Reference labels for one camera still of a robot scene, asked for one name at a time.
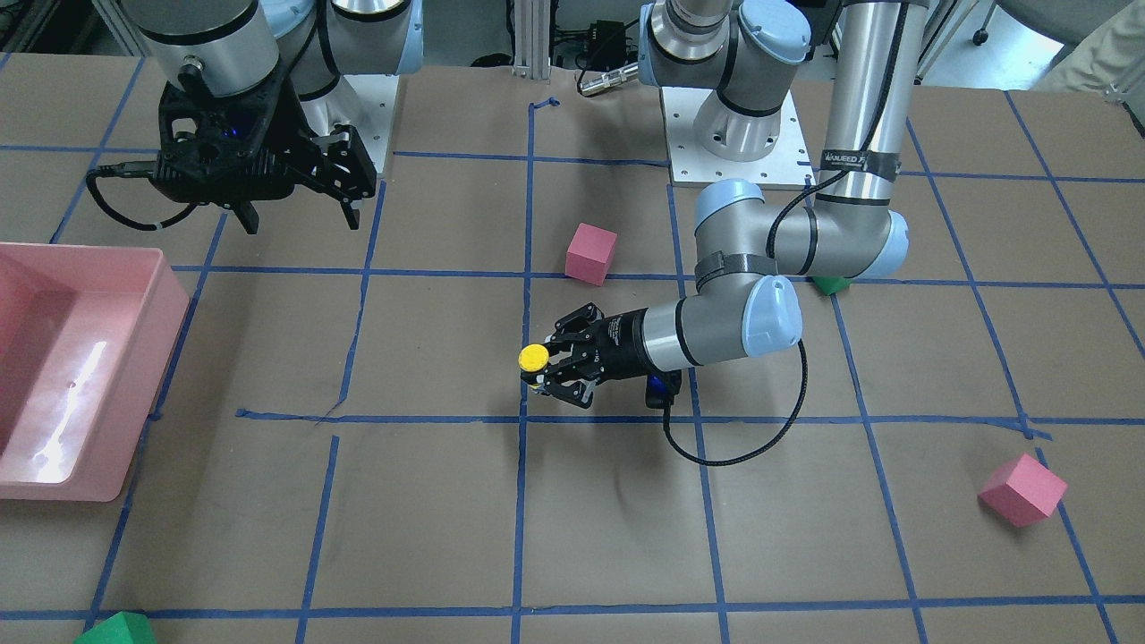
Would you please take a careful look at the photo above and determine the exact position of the pink plastic bin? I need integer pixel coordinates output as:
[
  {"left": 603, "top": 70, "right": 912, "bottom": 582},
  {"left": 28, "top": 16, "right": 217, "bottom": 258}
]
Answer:
[{"left": 1, "top": 243, "right": 189, "bottom": 502}]

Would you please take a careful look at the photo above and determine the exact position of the pink cube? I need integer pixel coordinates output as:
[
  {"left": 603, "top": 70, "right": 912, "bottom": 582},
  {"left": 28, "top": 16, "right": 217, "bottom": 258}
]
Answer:
[
  {"left": 564, "top": 223, "right": 618, "bottom": 288},
  {"left": 978, "top": 453, "right": 1069, "bottom": 529}
]

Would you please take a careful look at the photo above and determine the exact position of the yellow push button switch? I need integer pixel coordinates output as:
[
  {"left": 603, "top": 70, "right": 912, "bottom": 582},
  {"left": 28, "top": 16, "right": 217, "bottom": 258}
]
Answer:
[{"left": 518, "top": 343, "right": 555, "bottom": 395}]

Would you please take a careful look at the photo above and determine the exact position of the pink cube centre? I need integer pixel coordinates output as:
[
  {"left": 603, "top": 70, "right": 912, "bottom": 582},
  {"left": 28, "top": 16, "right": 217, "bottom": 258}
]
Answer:
[{"left": 564, "top": 223, "right": 618, "bottom": 288}]

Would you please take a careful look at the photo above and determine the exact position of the silver cable connector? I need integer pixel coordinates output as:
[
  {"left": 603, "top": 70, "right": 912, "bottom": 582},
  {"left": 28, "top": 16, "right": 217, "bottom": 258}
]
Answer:
[{"left": 577, "top": 63, "right": 640, "bottom": 97}]

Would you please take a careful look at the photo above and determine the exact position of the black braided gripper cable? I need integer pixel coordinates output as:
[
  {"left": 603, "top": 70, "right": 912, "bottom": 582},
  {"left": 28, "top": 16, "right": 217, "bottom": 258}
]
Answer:
[{"left": 662, "top": 0, "right": 909, "bottom": 468}]

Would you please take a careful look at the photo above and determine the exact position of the person in beige clothes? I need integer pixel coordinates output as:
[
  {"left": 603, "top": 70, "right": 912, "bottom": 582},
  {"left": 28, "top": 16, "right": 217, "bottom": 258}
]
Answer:
[{"left": 1031, "top": 1, "right": 1144, "bottom": 94}]

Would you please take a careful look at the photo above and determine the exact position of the green cube at table edge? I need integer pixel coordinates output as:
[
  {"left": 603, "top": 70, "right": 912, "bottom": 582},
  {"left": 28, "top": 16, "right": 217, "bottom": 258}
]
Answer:
[{"left": 74, "top": 612, "right": 157, "bottom": 644}]

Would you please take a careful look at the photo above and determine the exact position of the aluminium frame post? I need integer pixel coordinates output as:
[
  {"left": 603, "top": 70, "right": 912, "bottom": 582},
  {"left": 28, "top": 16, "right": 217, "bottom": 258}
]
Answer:
[{"left": 512, "top": 0, "right": 553, "bottom": 84}]

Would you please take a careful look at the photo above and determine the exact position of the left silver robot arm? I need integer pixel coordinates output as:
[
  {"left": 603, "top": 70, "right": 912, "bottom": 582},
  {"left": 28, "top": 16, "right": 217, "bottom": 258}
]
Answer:
[{"left": 518, "top": 1, "right": 931, "bottom": 408}]

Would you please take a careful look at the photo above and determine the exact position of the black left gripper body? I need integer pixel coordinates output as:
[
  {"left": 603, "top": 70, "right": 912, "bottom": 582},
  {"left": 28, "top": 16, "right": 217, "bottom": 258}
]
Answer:
[{"left": 548, "top": 303, "right": 682, "bottom": 409}]

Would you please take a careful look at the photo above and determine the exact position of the green cube near left gripper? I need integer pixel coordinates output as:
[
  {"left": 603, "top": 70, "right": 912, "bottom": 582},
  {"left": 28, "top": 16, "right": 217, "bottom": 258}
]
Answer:
[{"left": 812, "top": 276, "right": 853, "bottom": 297}]

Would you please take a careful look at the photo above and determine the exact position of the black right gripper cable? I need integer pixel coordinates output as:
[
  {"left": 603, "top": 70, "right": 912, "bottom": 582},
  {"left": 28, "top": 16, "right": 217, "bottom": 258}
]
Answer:
[{"left": 85, "top": 160, "right": 202, "bottom": 231}]

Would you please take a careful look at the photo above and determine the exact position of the pink cube far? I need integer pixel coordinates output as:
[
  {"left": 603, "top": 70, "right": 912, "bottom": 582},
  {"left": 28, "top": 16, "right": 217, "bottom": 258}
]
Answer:
[{"left": 978, "top": 453, "right": 1069, "bottom": 529}]

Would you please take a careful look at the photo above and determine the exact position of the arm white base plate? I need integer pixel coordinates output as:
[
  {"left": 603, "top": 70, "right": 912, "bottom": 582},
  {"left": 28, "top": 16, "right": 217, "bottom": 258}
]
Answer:
[
  {"left": 341, "top": 74, "right": 402, "bottom": 176},
  {"left": 661, "top": 87, "right": 812, "bottom": 189}
]

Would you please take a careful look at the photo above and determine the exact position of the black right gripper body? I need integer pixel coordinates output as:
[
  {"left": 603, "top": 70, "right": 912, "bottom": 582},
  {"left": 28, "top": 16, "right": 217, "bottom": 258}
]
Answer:
[{"left": 157, "top": 68, "right": 377, "bottom": 211}]

